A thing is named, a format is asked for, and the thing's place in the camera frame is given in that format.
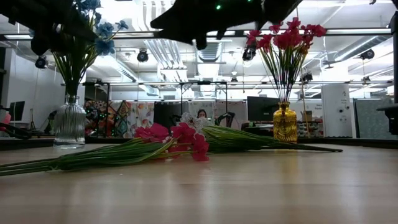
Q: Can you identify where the colourful patterned cloth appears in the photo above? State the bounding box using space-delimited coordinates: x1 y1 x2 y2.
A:
83 100 155 138

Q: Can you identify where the clear ribbed glass vase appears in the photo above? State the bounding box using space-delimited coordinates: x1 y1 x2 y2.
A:
53 95 87 149

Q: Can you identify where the black bracket mount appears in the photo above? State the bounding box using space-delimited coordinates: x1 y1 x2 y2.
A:
376 104 398 136

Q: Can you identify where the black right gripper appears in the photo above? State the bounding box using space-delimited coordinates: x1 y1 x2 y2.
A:
150 0 265 50

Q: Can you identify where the white tall cabinet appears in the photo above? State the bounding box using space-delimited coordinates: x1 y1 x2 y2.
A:
321 83 353 138

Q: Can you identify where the grey office partition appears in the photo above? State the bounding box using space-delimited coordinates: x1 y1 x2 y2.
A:
354 98 395 139

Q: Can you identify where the silver ceiling air duct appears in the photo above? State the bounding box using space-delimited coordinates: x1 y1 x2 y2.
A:
323 34 386 65
188 29 233 98

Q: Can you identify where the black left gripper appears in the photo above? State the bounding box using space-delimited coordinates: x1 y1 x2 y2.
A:
30 11 98 57

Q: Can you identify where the black computer monitor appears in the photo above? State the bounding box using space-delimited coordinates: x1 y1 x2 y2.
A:
247 96 280 122

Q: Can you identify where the small black monitor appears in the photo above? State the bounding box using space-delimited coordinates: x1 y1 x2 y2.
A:
6 100 26 122

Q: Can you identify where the thin hanging cable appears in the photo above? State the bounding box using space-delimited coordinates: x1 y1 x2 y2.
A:
295 9 308 138

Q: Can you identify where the red artificial flower bunch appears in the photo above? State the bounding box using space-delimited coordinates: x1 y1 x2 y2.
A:
245 27 299 106
0 122 211 177
269 17 328 106

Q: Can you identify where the black rectangular panel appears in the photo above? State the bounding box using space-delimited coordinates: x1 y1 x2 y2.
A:
153 101 183 128

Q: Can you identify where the background black rig frame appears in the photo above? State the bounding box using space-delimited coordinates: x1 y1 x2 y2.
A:
62 80 393 138

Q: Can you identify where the yellow glass vase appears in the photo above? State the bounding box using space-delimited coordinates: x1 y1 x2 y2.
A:
272 101 299 144

